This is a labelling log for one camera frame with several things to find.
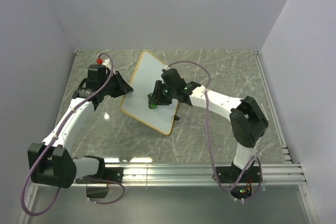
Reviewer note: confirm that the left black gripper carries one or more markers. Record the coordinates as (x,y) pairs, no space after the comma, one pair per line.
(123,87)

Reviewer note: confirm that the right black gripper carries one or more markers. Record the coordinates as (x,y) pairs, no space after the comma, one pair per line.
(158,87)

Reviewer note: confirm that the green whiteboard eraser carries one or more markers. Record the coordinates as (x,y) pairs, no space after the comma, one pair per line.
(151,101)

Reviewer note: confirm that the yellow framed whiteboard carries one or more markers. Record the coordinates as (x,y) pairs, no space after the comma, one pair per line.
(135,104)

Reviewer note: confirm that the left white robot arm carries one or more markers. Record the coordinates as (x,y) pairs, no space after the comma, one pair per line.
(50,161)

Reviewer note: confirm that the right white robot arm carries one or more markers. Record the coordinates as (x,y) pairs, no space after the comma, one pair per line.
(247,120)

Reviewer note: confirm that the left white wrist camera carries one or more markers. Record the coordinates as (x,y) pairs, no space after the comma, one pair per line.
(107,63)

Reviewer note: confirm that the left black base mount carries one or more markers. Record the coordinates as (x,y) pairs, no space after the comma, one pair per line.
(114,174)

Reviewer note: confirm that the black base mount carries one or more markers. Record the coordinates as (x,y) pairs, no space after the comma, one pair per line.
(229,174)
(114,174)

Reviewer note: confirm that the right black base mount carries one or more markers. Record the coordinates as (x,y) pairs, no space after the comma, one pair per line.
(229,174)

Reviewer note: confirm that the aluminium right side rail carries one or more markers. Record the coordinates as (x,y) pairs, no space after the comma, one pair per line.
(284,146)

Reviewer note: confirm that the aluminium rail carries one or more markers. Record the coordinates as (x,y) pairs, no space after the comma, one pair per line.
(284,146)
(198,174)

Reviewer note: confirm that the aluminium front rail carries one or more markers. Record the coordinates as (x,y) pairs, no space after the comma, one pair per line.
(198,174)

